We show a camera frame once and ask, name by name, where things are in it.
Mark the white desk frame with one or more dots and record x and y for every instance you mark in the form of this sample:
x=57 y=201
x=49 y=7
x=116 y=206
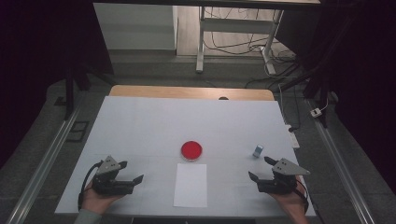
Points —
x=233 y=25

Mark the aluminium floor rail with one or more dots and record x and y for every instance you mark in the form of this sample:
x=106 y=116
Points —
x=339 y=161
x=46 y=161

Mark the white table cover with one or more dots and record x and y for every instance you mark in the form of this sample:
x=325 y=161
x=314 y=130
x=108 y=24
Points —
x=186 y=124

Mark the black table grommet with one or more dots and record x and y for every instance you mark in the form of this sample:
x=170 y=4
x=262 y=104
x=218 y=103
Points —
x=223 y=98

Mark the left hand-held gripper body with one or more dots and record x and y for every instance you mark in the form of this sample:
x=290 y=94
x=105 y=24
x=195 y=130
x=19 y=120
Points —
x=107 y=186

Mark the black metal stand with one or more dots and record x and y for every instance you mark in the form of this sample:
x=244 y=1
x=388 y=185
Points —
x=69 y=96
x=322 y=93

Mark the person's left hand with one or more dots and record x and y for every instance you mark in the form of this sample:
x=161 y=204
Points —
x=96 y=202

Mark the small blue white stamp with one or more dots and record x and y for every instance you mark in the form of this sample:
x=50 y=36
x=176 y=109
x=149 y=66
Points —
x=257 y=151

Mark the white power strip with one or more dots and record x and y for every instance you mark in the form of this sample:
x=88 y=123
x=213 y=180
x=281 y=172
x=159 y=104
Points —
x=293 y=138

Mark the person's right hand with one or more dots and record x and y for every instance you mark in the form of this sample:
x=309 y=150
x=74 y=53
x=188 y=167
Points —
x=294 y=203

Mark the white paper sheet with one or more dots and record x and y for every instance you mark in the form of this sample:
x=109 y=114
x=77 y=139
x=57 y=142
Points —
x=190 y=186

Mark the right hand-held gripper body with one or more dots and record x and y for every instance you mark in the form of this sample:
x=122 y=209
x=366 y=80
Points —
x=280 y=185

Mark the dark curtain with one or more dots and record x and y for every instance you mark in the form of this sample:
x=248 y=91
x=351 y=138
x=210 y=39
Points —
x=31 y=62
x=367 y=77

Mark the white plug adapter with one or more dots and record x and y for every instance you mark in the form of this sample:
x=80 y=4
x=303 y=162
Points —
x=316 y=112

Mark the white cabinet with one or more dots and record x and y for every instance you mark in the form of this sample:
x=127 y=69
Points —
x=134 y=28

